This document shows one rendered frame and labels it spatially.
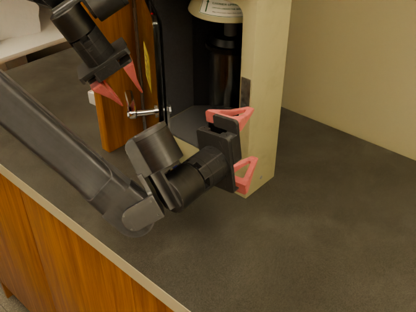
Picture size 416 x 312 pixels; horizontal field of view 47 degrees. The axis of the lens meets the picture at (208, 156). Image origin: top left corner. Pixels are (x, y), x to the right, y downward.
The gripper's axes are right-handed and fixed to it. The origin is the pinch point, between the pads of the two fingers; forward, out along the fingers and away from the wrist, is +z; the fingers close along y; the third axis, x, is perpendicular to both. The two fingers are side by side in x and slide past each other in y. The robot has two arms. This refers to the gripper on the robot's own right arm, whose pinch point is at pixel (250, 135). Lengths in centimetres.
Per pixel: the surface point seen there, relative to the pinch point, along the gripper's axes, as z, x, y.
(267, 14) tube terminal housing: 15.6, 6.6, 15.2
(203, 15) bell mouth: 14.0, 20.6, 14.1
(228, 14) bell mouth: 15.8, 16.0, 14.2
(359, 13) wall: 55, 8, 3
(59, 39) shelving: 42, 127, -15
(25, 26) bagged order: 35, 139, -9
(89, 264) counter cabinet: -16, 40, -39
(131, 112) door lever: -8.1, 20.5, 3.1
